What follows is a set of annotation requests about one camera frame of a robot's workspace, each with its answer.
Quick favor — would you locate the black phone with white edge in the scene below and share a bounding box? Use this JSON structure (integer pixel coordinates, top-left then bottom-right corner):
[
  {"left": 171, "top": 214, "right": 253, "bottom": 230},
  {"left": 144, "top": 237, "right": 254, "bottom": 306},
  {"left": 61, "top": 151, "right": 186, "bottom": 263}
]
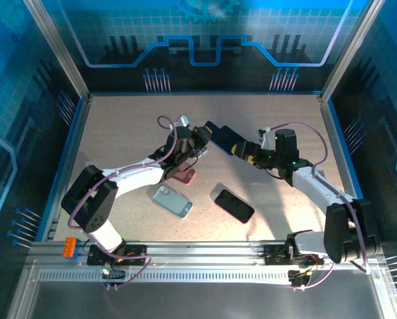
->
[{"left": 204, "top": 120, "right": 244, "bottom": 156}]

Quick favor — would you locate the black phone with red edge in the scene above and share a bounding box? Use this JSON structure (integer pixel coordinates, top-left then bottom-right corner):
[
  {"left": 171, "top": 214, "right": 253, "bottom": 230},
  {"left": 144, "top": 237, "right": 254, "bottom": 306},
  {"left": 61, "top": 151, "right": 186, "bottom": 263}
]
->
[{"left": 214, "top": 188, "right": 255, "bottom": 224}]

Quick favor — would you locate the orange connector block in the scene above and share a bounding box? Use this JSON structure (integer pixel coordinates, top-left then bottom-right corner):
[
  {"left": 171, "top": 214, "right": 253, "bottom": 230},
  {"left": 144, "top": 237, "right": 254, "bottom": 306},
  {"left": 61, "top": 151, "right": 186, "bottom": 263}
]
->
[{"left": 62, "top": 237, "right": 78, "bottom": 259}]

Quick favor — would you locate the dark metal front plate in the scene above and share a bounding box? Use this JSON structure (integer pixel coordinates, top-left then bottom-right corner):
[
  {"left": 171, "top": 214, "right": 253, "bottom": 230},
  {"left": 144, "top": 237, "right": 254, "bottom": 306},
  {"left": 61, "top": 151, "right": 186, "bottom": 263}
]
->
[{"left": 9, "top": 265, "right": 397, "bottom": 319}]

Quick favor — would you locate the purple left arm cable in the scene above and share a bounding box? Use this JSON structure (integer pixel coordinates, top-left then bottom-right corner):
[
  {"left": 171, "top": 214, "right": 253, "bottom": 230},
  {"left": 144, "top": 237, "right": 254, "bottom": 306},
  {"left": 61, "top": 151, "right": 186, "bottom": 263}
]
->
[{"left": 67, "top": 115, "right": 179, "bottom": 290}]

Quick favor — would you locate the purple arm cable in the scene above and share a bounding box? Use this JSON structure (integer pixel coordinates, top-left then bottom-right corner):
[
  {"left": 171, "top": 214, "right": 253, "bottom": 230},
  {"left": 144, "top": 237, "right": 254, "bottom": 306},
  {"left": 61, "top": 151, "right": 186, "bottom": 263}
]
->
[
  {"left": 67, "top": 115, "right": 179, "bottom": 290},
  {"left": 268, "top": 122, "right": 372, "bottom": 292}
]

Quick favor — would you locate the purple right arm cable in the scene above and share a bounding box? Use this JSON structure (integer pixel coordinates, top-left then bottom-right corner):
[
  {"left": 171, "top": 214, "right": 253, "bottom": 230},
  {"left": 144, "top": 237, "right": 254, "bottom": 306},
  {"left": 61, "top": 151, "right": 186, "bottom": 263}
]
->
[{"left": 268, "top": 122, "right": 372, "bottom": 292}]

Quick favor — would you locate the aluminium table side rail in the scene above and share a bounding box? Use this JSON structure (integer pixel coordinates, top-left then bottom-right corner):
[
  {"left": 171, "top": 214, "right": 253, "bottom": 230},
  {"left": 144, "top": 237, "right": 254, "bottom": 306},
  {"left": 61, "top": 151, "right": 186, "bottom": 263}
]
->
[
  {"left": 317, "top": 94, "right": 378, "bottom": 242},
  {"left": 35, "top": 94, "right": 94, "bottom": 242}
]

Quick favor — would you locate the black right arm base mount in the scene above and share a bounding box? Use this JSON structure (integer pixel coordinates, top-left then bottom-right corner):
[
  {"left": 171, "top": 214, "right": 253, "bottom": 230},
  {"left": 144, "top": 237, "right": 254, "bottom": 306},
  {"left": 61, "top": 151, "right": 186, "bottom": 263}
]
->
[{"left": 264, "top": 244, "right": 325, "bottom": 266}]

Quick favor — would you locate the aluminium mounting rail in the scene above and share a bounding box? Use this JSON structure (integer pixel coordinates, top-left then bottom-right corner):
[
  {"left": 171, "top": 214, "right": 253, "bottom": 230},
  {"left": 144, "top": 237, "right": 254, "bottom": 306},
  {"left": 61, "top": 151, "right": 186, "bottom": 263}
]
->
[{"left": 28, "top": 241, "right": 392, "bottom": 266}]

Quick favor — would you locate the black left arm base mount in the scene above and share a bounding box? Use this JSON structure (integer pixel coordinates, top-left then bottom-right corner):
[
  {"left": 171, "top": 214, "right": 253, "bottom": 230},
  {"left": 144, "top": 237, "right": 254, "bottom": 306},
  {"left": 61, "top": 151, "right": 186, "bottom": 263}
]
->
[{"left": 87, "top": 244, "right": 149, "bottom": 266}]

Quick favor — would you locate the aluminium frame post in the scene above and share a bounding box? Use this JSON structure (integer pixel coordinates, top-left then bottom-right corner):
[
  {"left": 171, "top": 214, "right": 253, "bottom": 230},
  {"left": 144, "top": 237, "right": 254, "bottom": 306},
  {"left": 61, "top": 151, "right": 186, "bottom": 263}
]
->
[
  {"left": 21, "top": 0, "right": 92, "bottom": 100},
  {"left": 319, "top": 0, "right": 385, "bottom": 102}
]

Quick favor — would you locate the slotted grey cable duct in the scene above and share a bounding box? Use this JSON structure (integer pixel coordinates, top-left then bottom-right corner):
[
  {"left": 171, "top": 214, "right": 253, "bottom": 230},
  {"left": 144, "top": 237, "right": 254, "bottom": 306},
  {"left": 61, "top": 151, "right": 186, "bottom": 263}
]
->
[{"left": 39, "top": 269, "right": 294, "bottom": 283}]

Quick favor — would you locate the black cable connector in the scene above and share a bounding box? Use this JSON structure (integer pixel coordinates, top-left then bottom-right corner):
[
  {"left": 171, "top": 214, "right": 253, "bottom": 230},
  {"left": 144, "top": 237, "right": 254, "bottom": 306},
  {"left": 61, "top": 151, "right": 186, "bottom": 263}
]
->
[
  {"left": 287, "top": 269, "right": 314, "bottom": 290},
  {"left": 100, "top": 265, "right": 126, "bottom": 283}
]

